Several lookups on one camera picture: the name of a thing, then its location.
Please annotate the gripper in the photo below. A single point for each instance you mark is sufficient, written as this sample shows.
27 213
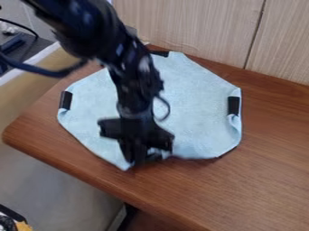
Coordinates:
136 132

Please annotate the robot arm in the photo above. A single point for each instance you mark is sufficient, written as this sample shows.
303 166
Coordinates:
100 39

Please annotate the light blue cloth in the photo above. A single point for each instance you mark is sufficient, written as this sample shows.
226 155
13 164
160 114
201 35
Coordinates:
197 99

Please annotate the yellow and black tool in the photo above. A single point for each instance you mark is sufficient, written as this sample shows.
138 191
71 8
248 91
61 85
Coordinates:
10 221

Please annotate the dark desk with white edge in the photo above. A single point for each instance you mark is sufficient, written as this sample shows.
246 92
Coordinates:
22 48

